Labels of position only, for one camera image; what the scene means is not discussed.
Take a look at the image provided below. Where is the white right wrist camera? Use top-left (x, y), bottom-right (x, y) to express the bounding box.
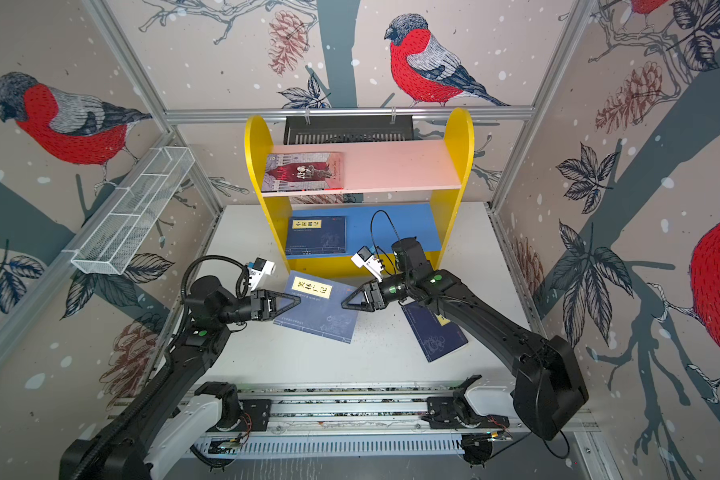
top-left (351, 246), bottom-right (385, 282)

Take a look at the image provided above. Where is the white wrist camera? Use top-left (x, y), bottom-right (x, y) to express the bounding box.
top-left (247, 257), bottom-right (276, 291)
top-left (351, 246), bottom-right (385, 282)

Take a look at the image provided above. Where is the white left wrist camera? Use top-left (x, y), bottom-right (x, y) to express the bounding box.
top-left (247, 257), bottom-right (276, 291)

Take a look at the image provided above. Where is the black slotted vent box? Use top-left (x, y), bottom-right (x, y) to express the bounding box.
top-left (283, 115), bottom-right (414, 145)

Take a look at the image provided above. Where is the white wire mesh tray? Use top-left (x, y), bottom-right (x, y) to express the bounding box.
top-left (71, 146), bottom-right (195, 275)

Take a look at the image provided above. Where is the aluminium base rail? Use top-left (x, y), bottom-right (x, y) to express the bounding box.
top-left (125, 380), bottom-right (601, 460)

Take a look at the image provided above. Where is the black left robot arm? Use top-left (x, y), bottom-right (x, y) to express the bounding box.
top-left (59, 276), bottom-right (301, 479)

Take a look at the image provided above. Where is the yellow blue pink bookshelf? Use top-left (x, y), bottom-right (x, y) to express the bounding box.
top-left (244, 108), bottom-right (475, 278)

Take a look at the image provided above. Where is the navy book yellow label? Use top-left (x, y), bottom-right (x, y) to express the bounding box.
top-left (274, 271), bottom-right (358, 344)

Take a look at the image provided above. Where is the black corrugated cable conduit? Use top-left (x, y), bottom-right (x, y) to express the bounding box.
top-left (65, 254), bottom-right (253, 480)

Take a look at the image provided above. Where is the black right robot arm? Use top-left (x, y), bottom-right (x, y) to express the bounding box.
top-left (341, 237), bottom-right (589, 441)

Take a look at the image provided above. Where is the red silver illustrated book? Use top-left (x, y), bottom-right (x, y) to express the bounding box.
top-left (261, 152), bottom-right (344, 193)

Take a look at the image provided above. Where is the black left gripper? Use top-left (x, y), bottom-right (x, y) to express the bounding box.
top-left (215, 292), bottom-right (300, 326)

